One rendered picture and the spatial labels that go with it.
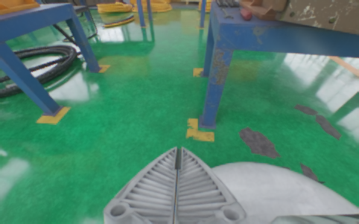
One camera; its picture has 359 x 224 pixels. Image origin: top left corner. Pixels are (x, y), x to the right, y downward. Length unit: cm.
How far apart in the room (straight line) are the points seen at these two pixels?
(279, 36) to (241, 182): 56
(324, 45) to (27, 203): 152
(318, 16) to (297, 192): 50
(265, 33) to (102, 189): 103
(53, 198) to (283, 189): 99
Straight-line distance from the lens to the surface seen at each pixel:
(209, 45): 137
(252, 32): 67
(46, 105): 142
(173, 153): 17
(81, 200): 91
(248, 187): 46
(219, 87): 75
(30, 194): 110
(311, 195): 54
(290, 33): 72
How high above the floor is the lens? 76
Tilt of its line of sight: 46 degrees down
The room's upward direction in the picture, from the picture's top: 1 degrees counter-clockwise
